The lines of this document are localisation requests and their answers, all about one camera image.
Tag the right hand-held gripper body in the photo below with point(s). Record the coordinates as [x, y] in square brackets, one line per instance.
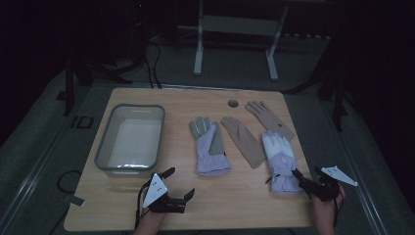
[326, 191]

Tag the purple and grey glove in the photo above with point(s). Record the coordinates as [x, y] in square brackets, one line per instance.
[208, 158]

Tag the grey tape piece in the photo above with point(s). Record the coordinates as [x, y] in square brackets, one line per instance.
[74, 200]

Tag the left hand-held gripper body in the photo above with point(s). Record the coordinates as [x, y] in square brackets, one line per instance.
[156, 192]

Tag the beige glove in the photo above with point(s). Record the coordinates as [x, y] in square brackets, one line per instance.
[269, 119]
[245, 141]

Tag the clear plastic bin grey rim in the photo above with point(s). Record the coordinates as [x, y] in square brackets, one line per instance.
[137, 143]

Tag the person's left hand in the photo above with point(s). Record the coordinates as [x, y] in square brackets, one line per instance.
[150, 220]

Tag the white metal stand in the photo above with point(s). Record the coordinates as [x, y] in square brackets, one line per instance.
[235, 25]

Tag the purple and white glove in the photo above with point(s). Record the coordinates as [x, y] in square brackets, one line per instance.
[280, 156]

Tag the person's right hand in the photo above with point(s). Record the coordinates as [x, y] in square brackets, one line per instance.
[328, 209]

